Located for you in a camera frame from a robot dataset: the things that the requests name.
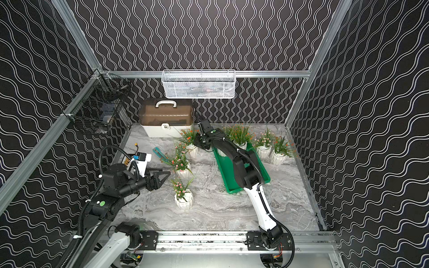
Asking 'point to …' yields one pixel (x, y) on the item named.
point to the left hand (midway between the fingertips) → (164, 169)
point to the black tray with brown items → (126, 161)
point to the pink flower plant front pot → (184, 197)
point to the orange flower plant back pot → (187, 136)
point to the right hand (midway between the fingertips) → (194, 143)
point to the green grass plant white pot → (233, 132)
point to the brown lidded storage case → (165, 118)
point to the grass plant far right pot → (282, 149)
